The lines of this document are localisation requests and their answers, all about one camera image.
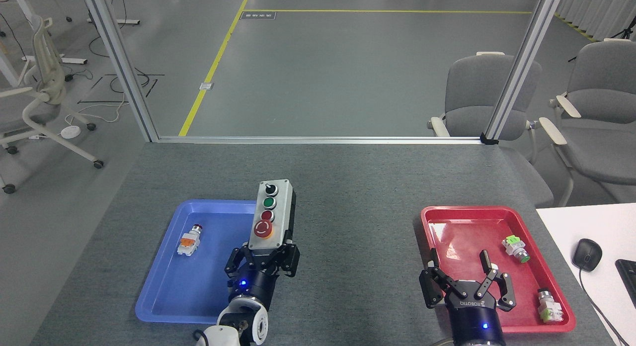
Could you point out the silver aluminium post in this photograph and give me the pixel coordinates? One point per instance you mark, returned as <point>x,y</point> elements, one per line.
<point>521,67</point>
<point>121,67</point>

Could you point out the silver floor outlet plate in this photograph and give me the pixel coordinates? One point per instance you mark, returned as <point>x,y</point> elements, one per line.
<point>206,86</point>

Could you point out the black tripod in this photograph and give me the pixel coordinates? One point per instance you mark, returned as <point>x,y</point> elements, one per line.
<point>627,34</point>

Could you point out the white side desk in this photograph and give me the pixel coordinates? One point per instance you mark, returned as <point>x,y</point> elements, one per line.
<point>571,221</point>

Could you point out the silver push button green block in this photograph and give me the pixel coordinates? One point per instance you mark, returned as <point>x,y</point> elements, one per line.
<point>549,306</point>

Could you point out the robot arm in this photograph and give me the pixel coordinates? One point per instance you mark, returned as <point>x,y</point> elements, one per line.
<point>472,344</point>

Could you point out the red push button orange block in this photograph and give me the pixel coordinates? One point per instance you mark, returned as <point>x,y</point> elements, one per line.
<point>190,241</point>

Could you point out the blue plastic tray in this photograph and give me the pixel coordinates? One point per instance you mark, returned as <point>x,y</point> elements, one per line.
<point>198,286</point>

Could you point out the silver aluminium rail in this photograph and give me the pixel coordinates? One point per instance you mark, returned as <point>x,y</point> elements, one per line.
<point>318,139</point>

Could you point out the green push button switch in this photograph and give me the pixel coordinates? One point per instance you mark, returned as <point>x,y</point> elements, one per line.
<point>515,247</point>

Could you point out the white mesh office chair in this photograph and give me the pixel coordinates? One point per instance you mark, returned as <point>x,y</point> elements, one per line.
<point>44,92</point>

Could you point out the grey control box with buttons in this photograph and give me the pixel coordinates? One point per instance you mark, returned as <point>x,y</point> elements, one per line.
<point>271,214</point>

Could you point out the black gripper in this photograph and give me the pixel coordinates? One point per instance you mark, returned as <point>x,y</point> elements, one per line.
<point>474,316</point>
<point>253,286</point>

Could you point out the grey armchair behind post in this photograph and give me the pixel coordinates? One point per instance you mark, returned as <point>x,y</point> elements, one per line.
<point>472,92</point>

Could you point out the white round floor socket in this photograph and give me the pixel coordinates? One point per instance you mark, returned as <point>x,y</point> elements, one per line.
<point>70,131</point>

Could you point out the black keyboard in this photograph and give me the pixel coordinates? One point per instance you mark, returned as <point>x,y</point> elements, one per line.
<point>628,281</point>

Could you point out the black computer mouse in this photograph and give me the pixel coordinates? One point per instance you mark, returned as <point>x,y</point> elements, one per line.
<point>587,254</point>

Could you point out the white desk foot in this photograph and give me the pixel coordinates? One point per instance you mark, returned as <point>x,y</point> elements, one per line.
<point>69,60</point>
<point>121,22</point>

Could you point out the red plastic tray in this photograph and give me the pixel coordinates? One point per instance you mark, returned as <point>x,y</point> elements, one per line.
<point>472,241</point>

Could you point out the grey armchair with white armrests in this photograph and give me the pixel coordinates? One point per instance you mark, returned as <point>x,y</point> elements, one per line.
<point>601,87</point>

